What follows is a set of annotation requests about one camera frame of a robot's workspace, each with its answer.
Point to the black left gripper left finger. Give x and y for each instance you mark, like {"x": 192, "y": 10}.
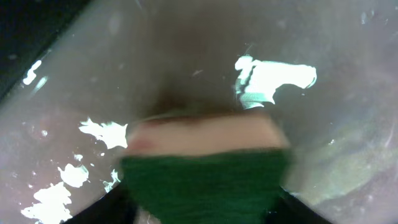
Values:
{"x": 116, "y": 207}

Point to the black square water tray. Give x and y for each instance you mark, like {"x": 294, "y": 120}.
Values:
{"x": 78, "y": 76}

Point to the pink and green sponge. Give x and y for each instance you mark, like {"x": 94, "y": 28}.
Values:
{"x": 223, "y": 169}

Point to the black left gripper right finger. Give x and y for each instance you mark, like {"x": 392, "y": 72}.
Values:
{"x": 288, "y": 209}

